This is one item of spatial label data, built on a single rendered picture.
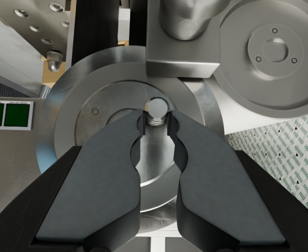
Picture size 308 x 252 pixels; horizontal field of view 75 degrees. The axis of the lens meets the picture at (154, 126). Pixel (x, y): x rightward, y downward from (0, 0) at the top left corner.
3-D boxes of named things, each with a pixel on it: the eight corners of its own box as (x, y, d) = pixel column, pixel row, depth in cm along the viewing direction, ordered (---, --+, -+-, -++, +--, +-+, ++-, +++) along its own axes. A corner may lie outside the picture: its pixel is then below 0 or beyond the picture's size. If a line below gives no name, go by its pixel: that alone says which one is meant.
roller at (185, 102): (196, 55, 16) (216, 204, 15) (166, 114, 42) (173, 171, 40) (50, 67, 16) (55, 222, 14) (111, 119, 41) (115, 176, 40)
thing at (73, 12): (83, -88, 20) (69, 91, 18) (118, 40, 44) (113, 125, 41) (78, -88, 20) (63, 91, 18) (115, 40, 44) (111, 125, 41)
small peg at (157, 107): (174, 114, 11) (151, 124, 11) (169, 121, 14) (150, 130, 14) (163, 91, 11) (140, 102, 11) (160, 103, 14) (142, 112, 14)
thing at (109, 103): (54, 110, 14) (150, 60, 14) (65, 115, 16) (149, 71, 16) (105, 210, 13) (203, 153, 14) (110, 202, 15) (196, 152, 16)
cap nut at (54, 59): (59, 51, 48) (57, 69, 48) (65, 58, 52) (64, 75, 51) (43, 50, 48) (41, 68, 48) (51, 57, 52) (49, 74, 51)
